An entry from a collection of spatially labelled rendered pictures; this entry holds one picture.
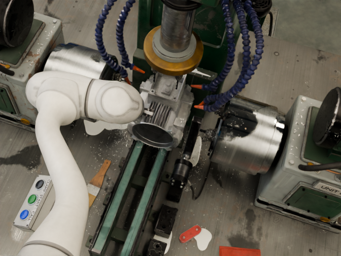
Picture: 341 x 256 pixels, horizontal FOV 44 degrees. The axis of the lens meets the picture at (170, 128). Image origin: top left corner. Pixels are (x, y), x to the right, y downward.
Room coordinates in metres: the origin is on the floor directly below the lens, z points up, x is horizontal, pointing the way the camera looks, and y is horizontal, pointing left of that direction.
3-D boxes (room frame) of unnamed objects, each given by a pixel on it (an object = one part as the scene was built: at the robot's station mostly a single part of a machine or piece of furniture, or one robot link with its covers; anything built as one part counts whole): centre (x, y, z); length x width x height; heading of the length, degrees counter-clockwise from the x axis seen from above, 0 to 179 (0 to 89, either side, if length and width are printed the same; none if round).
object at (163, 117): (0.78, 0.04, 1.02); 0.20 x 0.19 x 0.19; 172
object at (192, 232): (0.43, -0.14, 0.81); 0.09 x 0.03 x 0.02; 132
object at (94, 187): (0.55, 0.23, 0.80); 0.21 x 0.05 x 0.01; 167
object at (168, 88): (0.82, 0.04, 1.11); 0.12 x 0.11 x 0.07; 172
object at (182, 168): (0.74, -0.13, 0.92); 0.45 x 0.13 x 0.24; 172
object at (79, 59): (0.84, 0.39, 1.04); 0.37 x 0.25 x 0.25; 82
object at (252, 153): (0.74, -0.29, 1.04); 0.41 x 0.25 x 0.25; 82
